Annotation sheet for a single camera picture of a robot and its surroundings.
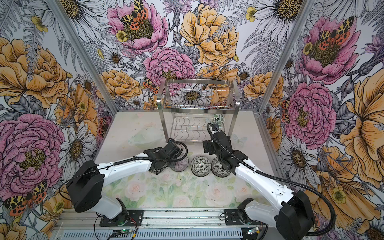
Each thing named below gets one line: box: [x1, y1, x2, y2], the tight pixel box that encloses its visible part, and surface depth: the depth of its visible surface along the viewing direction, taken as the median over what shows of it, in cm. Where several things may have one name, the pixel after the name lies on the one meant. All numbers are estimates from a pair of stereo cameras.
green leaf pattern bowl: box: [213, 113, 225, 126], surface depth 113 cm
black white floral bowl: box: [190, 155, 212, 177], surface depth 89 cm
